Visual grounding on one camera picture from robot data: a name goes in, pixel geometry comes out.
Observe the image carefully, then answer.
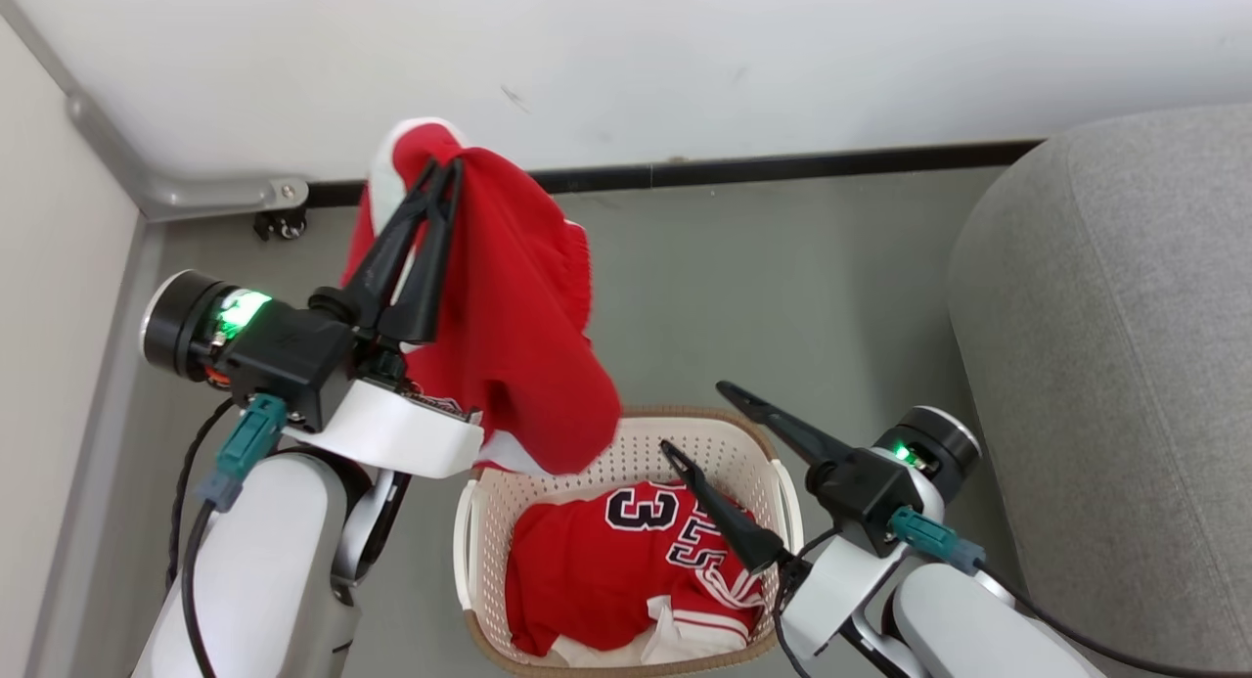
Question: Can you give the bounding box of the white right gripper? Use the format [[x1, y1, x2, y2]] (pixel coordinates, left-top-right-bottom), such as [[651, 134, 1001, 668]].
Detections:
[[659, 381, 909, 659]]

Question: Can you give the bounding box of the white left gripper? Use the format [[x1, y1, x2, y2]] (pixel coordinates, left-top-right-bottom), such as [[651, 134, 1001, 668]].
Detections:
[[293, 158, 486, 480]]

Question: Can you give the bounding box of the red white sports garment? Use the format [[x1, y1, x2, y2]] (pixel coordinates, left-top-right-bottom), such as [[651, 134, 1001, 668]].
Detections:
[[340, 117, 624, 476]]

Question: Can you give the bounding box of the red basketball jersey number 23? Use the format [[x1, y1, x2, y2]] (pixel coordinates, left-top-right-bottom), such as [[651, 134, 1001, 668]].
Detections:
[[506, 479, 767, 667]]

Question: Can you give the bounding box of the grey fabric sofa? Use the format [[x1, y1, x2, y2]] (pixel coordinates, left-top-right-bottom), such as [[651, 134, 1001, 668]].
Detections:
[[947, 104, 1252, 674]]

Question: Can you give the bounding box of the small black caster wheel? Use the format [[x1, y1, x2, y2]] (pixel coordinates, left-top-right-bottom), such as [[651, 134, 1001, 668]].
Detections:
[[252, 206, 309, 242]]

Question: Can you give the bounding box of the cream perforated laundry basket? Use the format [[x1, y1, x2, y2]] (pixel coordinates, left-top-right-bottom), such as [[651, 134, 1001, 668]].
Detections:
[[453, 407, 805, 678]]

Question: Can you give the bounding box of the grey partition base strip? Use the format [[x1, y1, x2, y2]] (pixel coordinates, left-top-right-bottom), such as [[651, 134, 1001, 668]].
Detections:
[[24, 218, 162, 678]]

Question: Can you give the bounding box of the grey metal frame rail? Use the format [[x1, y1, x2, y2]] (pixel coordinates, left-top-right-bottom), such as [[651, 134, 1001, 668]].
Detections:
[[0, 0, 310, 221]]

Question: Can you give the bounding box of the left arm cable teal connector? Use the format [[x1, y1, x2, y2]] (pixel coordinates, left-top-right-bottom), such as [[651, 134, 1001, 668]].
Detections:
[[181, 394, 290, 678]]

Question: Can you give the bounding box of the black wall baseboard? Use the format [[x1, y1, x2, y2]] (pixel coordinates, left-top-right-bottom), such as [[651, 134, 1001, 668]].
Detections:
[[308, 138, 1043, 207]]

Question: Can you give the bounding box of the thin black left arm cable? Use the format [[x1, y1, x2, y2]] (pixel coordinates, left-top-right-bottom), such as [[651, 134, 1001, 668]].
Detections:
[[164, 397, 238, 596]]

